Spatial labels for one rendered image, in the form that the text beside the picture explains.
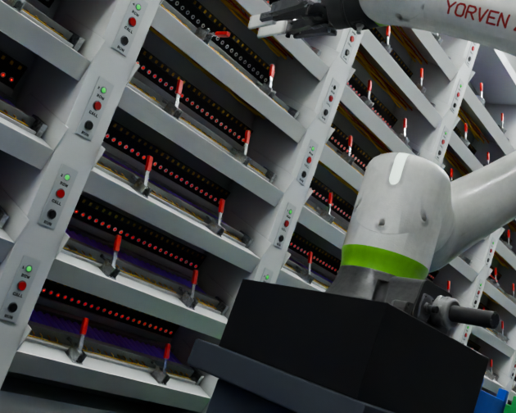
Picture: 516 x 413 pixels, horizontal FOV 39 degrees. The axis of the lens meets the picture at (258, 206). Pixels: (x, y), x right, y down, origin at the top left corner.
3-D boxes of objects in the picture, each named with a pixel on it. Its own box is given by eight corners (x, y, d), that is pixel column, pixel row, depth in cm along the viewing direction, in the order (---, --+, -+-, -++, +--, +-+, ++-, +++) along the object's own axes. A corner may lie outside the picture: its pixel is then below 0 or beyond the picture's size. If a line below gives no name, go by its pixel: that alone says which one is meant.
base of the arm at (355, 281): (512, 356, 95) (522, 311, 96) (453, 323, 85) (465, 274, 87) (359, 325, 114) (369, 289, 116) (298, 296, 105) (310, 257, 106)
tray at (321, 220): (387, 279, 245) (410, 245, 245) (293, 219, 200) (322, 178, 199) (346, 249, 258) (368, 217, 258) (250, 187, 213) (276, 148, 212)
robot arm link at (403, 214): (432, 304, 110) (463, 190, 115) (414, 277, 97) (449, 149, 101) (353, 284, 116) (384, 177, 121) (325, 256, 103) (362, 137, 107)
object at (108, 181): (251, 273, 189) (281, 229, 189) (78, 188, 144) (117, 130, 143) (208, 236, 203) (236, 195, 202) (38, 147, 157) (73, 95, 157)
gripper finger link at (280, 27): (286, 19, 152) (287, 21, 153) (259, 24, 156) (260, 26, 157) (283, 31, 151) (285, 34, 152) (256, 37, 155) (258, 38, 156)
